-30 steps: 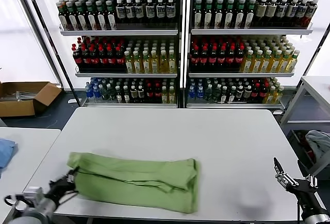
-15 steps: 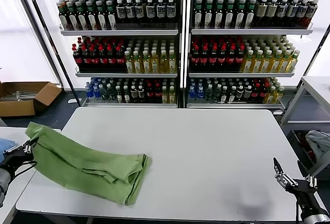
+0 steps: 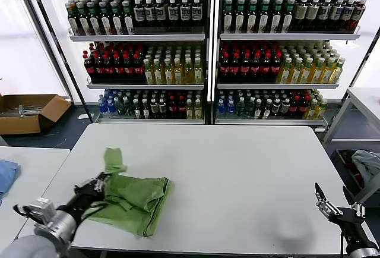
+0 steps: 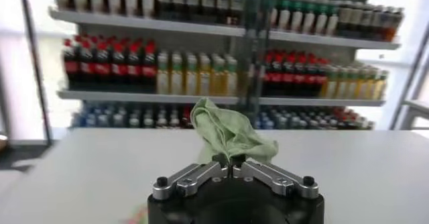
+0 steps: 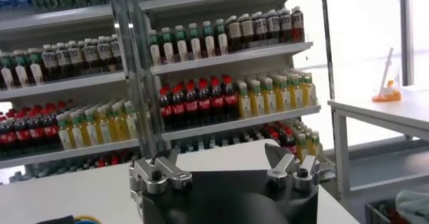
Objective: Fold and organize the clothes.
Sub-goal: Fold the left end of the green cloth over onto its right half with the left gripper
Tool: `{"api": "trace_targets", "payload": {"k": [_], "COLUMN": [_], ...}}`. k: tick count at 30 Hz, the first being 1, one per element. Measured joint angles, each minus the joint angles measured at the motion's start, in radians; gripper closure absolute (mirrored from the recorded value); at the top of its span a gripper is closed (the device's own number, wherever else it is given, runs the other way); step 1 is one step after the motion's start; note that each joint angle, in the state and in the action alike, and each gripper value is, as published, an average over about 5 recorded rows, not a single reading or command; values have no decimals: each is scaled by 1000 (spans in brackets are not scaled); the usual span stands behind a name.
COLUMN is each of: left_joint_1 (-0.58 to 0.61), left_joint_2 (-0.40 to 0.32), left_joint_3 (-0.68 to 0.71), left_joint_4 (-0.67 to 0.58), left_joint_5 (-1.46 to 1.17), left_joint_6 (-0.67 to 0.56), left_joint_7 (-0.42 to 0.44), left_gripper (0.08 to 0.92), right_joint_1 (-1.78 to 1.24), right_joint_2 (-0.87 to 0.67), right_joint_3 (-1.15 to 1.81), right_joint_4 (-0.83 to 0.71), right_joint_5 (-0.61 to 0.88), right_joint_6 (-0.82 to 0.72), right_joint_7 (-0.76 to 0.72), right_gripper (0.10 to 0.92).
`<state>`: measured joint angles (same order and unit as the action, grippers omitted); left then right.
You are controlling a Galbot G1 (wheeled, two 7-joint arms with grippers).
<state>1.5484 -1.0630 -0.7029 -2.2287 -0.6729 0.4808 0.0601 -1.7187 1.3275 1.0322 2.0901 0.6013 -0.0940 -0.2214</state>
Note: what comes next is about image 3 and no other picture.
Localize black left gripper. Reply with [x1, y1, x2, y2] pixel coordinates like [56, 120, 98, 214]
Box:
[64, 173, 111, 220]

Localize green polo shirt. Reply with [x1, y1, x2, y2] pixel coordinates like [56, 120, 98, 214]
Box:
[85, 147, 175, 239]

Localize small red-label cola bottle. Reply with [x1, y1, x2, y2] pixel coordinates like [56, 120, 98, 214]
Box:
[177, 96, 187, 119]
[298, 96, 309, 118]
[168, 96, 178, 119]
[289, 96, 300, 118]

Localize blue folded cloth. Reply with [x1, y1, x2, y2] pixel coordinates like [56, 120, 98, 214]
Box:
[0, 158, 21, 207]

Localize clear packets in box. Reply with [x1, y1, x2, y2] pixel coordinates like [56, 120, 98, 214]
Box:
[0, 105, 50, 118]

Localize black slanted frame pole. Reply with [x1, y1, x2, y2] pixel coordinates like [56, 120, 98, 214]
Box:
[341, 29, 380, 102]
[25, 0, 94, 121]

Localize yellow tea bottle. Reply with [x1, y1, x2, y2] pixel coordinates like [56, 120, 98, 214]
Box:
[299, 57, 315, 85]
[289, 57, 303, 85]
[277, 57, 293, 85]
[173, 57, 185, 85]
[163, 58, 175, 85]
[183, 57, 195, 85]
[330, 57, 347, 85]
[310, 57, 326, 85]
[194, 57, 205, 85]
[153, 58, 165, 85]
[320, 57, 336, 85]
[143, 58, 155, 85]

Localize brown cardboard box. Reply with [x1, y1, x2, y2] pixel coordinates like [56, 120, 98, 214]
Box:
[0, 93, 72, 136]

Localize white-cap blue-label drink bottle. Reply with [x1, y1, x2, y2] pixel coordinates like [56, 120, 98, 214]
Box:
[144, 0, 156, 29]
[191, 0, 204, 29]
[328, 0, 344, 32]
[154, 0, 167, 29]
[167, 0, 180, 29]
[179, 0, 191, 29]
[316, 0, 332, 32]
[340, 0, 356, 32]
[132, 0, 145, 29]

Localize white-cap beige-label drink bottle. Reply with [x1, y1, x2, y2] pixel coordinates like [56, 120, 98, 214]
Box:
[293, 0, 309, 32]
[305, 0, 320, 32]

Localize grey crumpled cloth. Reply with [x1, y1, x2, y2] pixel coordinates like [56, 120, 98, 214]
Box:
[351, 149, 380, 188]

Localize black storage crate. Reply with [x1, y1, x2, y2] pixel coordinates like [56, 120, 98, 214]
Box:
[334, 149, 365, 194]

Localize white metal side table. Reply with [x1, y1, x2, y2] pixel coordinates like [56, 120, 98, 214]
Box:
[322, 87, 380, 208]

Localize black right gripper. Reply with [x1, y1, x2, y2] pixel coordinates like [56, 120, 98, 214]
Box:
[314, 182, 378, 250]

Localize green-cap dark tea bottle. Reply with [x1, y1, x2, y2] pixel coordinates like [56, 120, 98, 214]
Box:
[99, 1, 112, 36]
[76, 1, 91, 36]
[122, 0, 134, 35]
[281, 0, 295, 34]
[87, 1, 101, 36]
[235, 0, 246, 34]
[110, 1, 124, 36]
[247, 0, 258, 34]
[258, 0, 271, 34]
[66, 0, 81, 36]
[270, 0, 283, 34]
[223, 0, 234, 34]

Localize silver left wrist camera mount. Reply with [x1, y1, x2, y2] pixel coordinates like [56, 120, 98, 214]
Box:
[13, 197, 58, 229]

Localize white bottle shelf rack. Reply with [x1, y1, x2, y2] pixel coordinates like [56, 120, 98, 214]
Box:
[213, 0, 362, 128]
[49, 0, 213, 125]

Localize red cloth piece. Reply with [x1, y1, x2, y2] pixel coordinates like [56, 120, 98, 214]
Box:
[346, 161, 362, 183]

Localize white-cap dark red bottle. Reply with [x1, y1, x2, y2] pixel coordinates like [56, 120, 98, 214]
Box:
[350, 0, 368, 32]

